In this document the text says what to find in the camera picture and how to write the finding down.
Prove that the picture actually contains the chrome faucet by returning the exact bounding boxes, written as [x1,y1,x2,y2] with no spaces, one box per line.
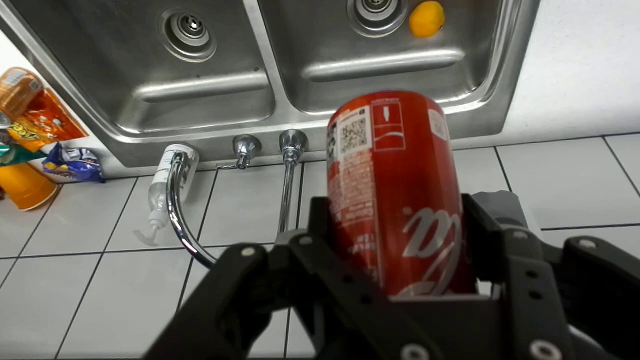
[167,127,311,267]

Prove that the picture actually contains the blue snack bag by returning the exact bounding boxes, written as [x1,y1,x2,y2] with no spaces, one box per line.
[41,141,109,185]

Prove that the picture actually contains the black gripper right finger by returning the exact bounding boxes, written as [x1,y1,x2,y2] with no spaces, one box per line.
[467,192,640,360]

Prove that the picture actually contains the green snack bag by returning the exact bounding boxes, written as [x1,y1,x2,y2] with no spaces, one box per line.
[0,135,49,168]

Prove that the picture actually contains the red cola can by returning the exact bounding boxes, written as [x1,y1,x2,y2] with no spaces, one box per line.
[324,90,476,299]

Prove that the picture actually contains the small orange fruit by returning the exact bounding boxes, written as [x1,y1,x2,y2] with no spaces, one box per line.
[407,0,448,40]

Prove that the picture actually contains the chrome faucet handle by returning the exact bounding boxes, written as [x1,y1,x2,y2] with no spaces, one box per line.
[231,133,265,169]

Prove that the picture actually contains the orange snack bag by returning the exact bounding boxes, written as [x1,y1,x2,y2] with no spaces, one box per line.
[27,87,88,151]

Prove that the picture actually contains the tan snack can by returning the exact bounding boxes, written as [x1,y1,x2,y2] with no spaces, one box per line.
[0,65,47,122]

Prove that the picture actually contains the stainless steel double sink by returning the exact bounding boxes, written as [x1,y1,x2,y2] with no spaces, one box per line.
[0,0,544,168]

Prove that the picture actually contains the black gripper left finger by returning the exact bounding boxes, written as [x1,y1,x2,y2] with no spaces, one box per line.
[143,196,403,360]

